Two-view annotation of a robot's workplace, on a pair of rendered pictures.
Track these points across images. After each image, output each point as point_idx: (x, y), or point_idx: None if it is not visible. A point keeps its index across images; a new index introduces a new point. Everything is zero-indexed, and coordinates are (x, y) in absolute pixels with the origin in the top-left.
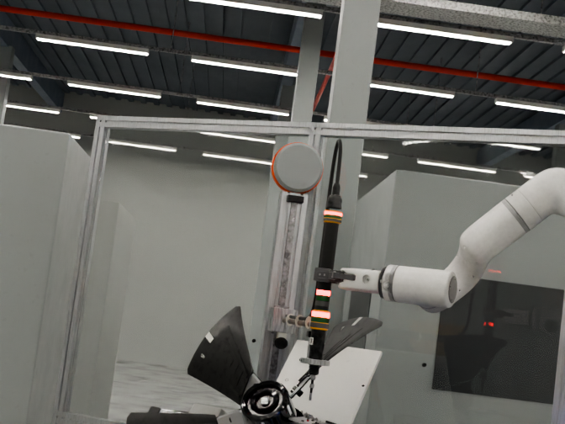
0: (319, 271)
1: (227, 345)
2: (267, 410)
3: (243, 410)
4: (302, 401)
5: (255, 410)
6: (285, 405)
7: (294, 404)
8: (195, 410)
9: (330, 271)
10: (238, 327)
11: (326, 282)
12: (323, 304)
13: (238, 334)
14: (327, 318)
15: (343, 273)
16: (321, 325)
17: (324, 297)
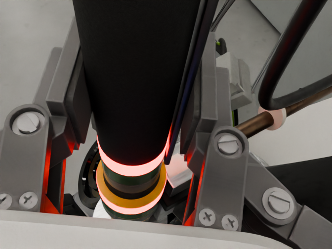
0: (50, 56)
1: (212, 22)
2: (89, 183)
3: (89, 149)
4: (325, 154)
5: (91, 164)
6: (92, 207)
7: (315, 146)
8: (220, 61)
9: (12, 121)
10: (228, 4)
11: (99, 129)
12: (104, 175)
13: (218, 18)
14: (119, 212)
15: (202, 171)
16: (103, 207)
17: (102, 163)
